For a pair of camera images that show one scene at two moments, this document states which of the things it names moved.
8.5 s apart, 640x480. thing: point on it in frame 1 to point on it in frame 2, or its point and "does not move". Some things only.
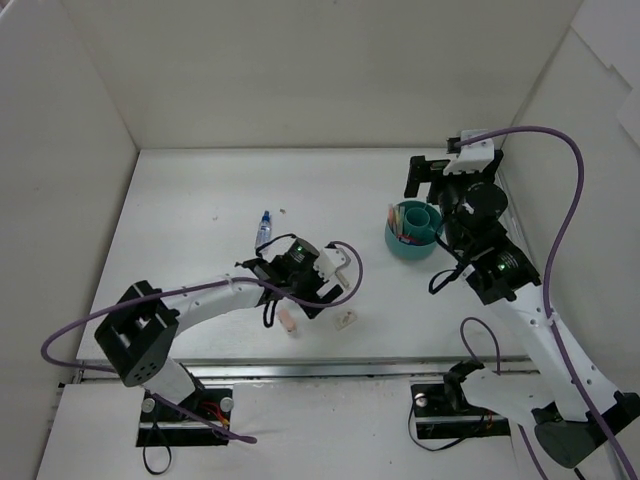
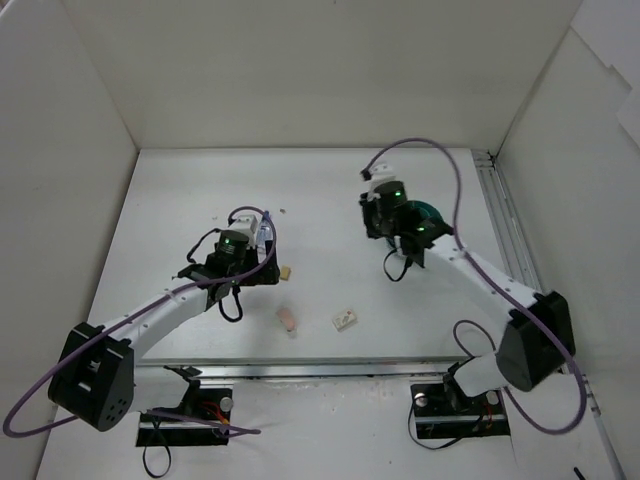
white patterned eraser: x=344 y=319 does not move
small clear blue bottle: x=263 y=232 does not move
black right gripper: x=435 y=172 to x=371 y=220
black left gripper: x=323 y=298 to x=267 y=273
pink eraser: x=287 y=320 does not move
